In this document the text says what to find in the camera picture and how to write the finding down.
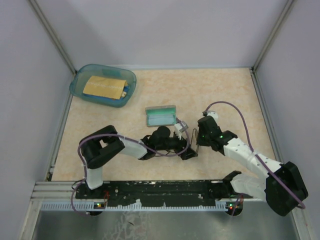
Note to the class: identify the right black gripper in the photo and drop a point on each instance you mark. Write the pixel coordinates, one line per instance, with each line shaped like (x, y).
(201, 142)

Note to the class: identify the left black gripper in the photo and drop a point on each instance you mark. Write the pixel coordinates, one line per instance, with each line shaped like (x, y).
(189, 154)

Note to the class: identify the metal frame sunglasses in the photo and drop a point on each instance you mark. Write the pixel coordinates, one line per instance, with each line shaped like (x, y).
(194, 140)

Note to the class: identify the light blue cleaning cloth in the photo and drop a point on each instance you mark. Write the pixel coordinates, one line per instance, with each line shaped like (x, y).
(160, 120)

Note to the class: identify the grey glasses case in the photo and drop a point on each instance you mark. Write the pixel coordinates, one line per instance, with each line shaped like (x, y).
(160, 110)

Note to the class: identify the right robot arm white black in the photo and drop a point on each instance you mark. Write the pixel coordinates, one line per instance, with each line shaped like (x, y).
(279, 184)

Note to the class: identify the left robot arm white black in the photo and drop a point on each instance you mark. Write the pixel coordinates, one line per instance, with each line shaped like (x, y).
(101, 146)

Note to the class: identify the teal plastic bin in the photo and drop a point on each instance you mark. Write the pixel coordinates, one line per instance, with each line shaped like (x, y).
(76, 87)

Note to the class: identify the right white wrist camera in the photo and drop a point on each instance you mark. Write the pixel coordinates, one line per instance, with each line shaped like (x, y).
(212, 114)

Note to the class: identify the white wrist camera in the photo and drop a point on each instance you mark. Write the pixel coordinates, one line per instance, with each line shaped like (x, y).
(179, 128)
(212, 114)

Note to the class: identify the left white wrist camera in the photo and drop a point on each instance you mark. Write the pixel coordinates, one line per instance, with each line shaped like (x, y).
(179, 128)

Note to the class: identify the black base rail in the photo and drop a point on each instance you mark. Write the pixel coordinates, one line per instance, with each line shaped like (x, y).
(171, 195)

